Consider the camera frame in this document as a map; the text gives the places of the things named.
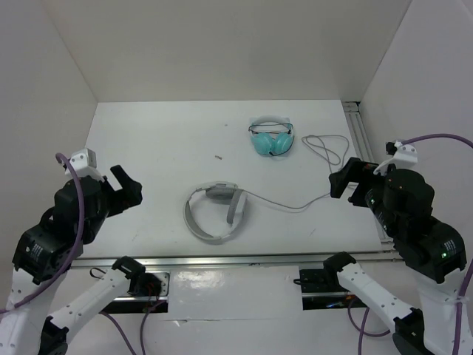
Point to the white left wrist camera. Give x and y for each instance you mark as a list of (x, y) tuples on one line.
[(84, 162)]

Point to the grey white headphones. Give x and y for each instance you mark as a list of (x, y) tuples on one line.
[(214, 211)]

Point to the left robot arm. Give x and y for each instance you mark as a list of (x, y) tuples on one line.
[(44, 255)]

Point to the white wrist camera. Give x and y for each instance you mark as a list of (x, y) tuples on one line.
[(84, 162), (402, 156)]

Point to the teal white headphones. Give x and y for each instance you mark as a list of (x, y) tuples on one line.
[(271, 135)]

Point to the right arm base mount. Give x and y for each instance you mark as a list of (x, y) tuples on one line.
[(319, 293)]

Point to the aluminium side rail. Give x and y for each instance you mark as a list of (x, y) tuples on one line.
[(363, 151)]

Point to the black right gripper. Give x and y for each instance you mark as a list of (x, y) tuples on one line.
[(356, 168)]

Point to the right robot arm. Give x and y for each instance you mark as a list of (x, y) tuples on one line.
[(401, 202)]

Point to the aluminium front rail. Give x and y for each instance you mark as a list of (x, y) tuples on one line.
[(237, 260)]

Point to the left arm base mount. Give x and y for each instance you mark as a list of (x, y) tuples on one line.
[(153, 293)]

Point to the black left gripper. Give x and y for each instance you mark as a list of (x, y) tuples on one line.
[(130, 194)]

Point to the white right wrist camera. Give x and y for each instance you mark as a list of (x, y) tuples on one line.
[(402, 156)]

